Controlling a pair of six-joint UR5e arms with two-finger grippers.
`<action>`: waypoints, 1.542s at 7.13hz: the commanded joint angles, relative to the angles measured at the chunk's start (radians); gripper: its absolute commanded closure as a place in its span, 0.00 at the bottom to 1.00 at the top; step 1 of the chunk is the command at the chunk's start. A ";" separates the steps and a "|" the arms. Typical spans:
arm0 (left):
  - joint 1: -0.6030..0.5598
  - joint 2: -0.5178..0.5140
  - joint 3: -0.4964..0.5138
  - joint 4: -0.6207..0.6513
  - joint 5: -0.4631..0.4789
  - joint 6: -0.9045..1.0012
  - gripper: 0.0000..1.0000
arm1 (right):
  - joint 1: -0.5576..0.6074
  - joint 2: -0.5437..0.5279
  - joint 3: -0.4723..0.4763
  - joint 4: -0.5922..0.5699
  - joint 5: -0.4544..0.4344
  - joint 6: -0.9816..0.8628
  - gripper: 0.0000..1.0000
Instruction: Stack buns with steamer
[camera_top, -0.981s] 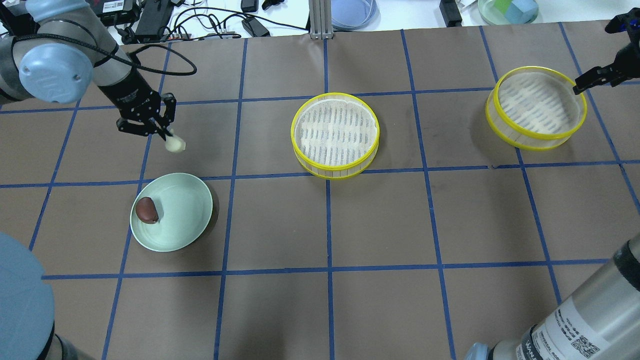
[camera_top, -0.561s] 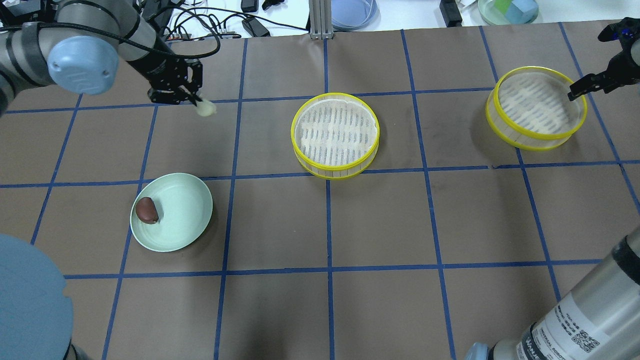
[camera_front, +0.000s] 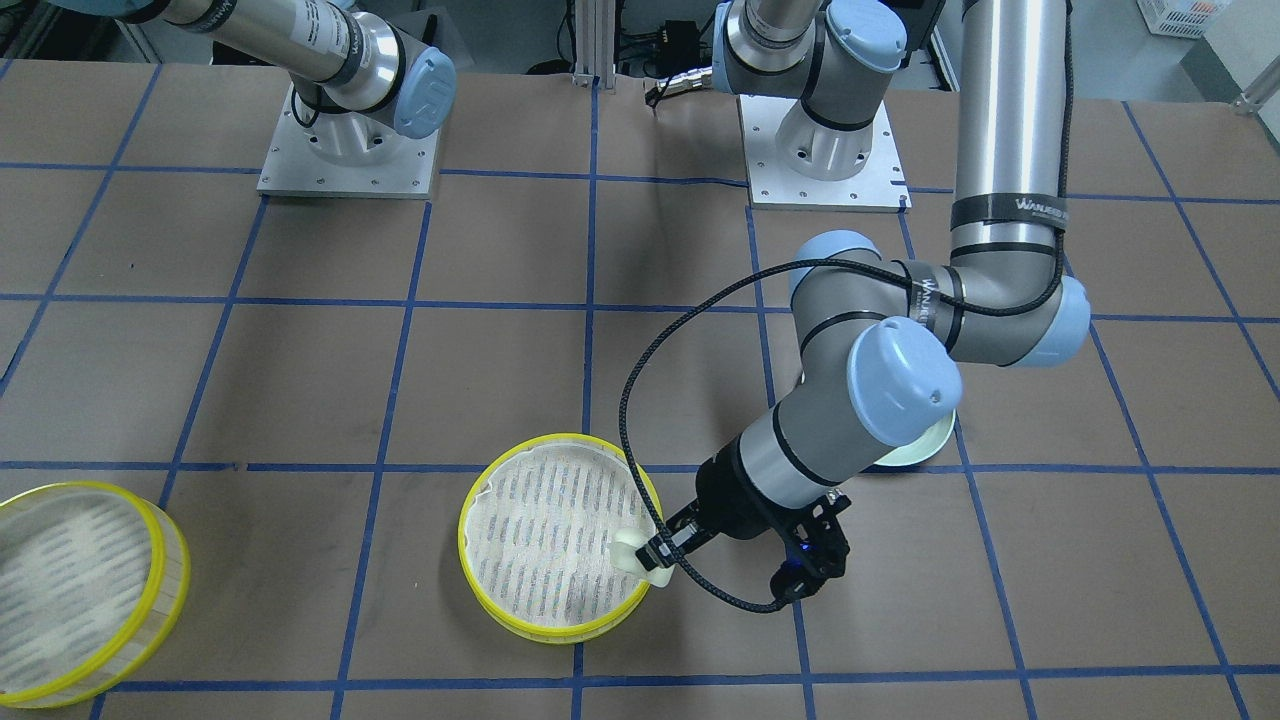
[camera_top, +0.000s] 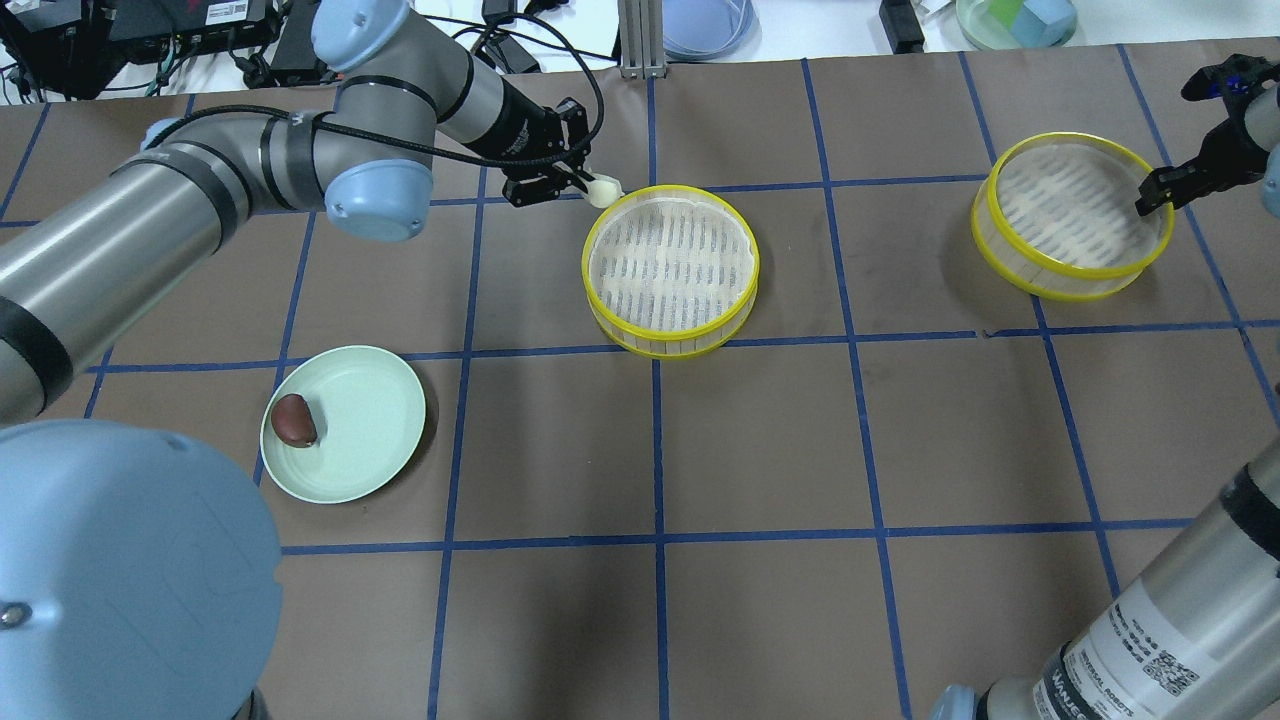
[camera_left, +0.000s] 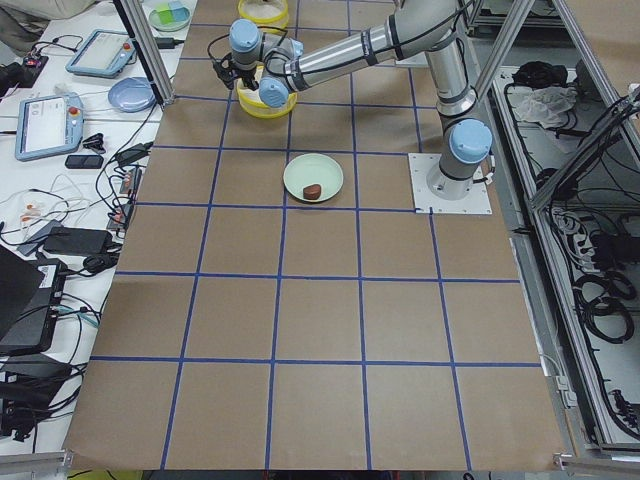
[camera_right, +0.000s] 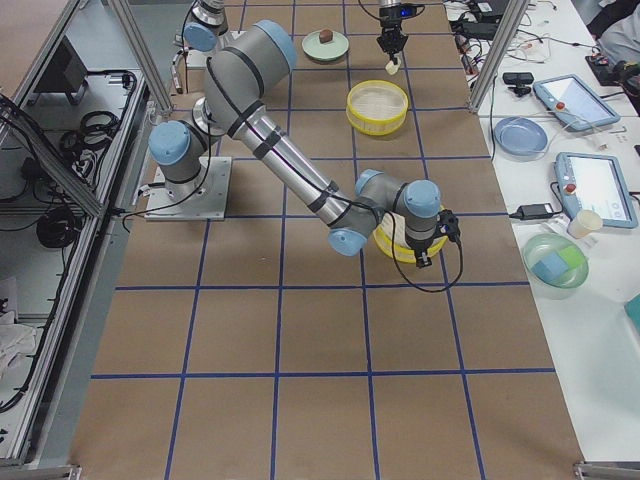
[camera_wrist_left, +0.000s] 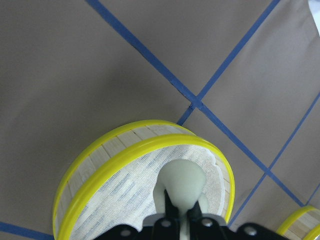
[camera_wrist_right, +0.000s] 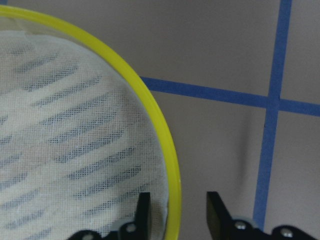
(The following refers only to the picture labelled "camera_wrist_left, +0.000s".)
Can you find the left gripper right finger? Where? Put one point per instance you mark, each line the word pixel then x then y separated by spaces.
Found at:
pixel 207 226

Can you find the yellow bamboo steamer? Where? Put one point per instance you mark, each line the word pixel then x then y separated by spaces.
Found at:
pixel 303 224
pixel 112 181

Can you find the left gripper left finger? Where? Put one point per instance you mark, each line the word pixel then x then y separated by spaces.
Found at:
pixel 160 226

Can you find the cream white bun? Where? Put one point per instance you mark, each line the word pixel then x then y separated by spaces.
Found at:
pixel 184 181

